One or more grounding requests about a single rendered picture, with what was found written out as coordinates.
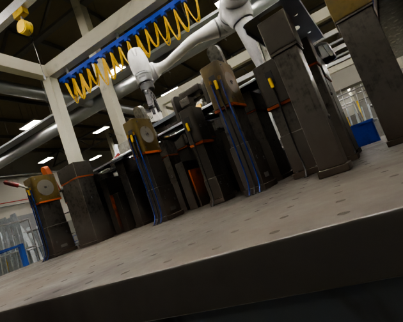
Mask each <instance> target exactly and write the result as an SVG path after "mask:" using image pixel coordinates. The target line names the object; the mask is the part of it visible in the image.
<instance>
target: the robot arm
mask: <svg viewBox="0 0 403 322"><path fill-rule="evenodd" d="M252 18H253V9H252V7H251V3H250V0H219V14H218V17H216V18H215V19H213V20H211V21H210V22H209V23H207V24H206V25H204V26H203V27H202V28H200V29H199V30H197V31H196V32H194V33H193V34H191V35H190V36H189V37H187V38H186V39H185V40H184V41H183V42H182V43H181V44H180V45H179V46H178V47H177V48H176V49H175V50H174V51H173V52H172V53H171V54H170V55H169V56H168V57H167V58H166V59H165V60H163V61H161V62H160V63H153V62H150V63H149V61H148V59H147V57H146V55H145V53H144V52H143V50H142V49H141V48H139V47H134V48H131V49H130V50H129V51H128V53H127V57H128V62H129V66H130V69H131V71H132V73H133V74H134V76H135V78H136V81H137V83H138V86H139V87H140V88H141V92H142V93H144V94H145V96H146V100H147V103H148V107H149V108H148V109H149V110H151V113H152V116H153V118H154V121H155V122H156V121H159V120H161V119H163V116H162V114H161V112H162V111H161V109H160V107H159V104H158V102H157V99H156V97H155V95H154V93H153V92H152V91H153V90H154V89H155V87H154V82H155V81H156V80H157V79H158V78H159V77H160V74H162V73H163V72H164V71H166V70H167V69H168V68H170V67H171V66H173V65H174V64H175V63H176V62H177V61H178V60H179V59H180V58H181V57H183V56H184V55H185V54H186V53H187V52H189V51H190V50H191V49H192V48H193V47H195V46H196V45H198V44H199V43H202V42H206V41H208V40H213V39H216V38H220V37H222V36H226V35H229V34H230V33H232V32H234V31H236V32H237V34H238V35H239V37H240V39H241V41H242V42H243V44H244V46H245V48H246V50H247V52H248V53H249V55H250V57H251V59H252V60H253V62H254V64H255V66H256V67H258V66H259V65H261V64H263V63H264V62H263V59H262V57H261V54H260V51H259V48H258V45H257V42H256V41H255V40H254V39H252V38H251V37H249V36H248V35H247V34H246V32H245V30H244V28H243V25H244V24H245V23H247V21H249V20H251V19H252ZM268 113H269V116H270V119H271V121H272V123H273V126H274V129H275V131H276V134H277V136H278V139H279V141H280V144H281V147H282V148H283V150H284V147H283V145H282V143H281V140H280V137H281V136H280V133H279V131H278V128H277V126H276V123H275V121H274V118H273V115H272V114H271V112H268Z"/></svg>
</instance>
